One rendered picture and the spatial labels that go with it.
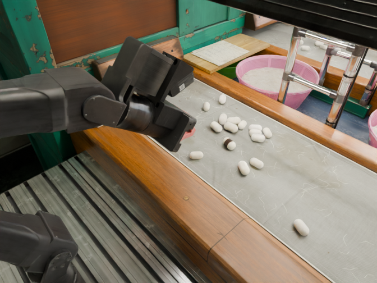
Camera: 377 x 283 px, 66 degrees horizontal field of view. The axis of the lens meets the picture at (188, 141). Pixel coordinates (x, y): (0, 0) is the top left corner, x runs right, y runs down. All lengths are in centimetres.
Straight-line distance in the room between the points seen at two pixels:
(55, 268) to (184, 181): 28
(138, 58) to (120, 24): 52
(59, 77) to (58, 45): 47
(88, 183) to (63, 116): 43
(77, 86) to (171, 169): 33
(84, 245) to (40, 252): 18
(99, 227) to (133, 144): 20
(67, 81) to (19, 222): 21
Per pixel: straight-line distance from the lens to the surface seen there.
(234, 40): 122
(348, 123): 103
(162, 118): 45
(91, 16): 88
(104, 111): 38
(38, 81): 38
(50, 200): 77
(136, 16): 95
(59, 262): 52
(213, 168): 67
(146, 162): 65
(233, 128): 76
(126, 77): 40
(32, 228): 49
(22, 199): 80
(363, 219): 67
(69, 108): 37
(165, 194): 59
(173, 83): 46
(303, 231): 59
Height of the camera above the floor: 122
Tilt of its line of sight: 41 degrees down
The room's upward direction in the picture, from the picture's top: straight up
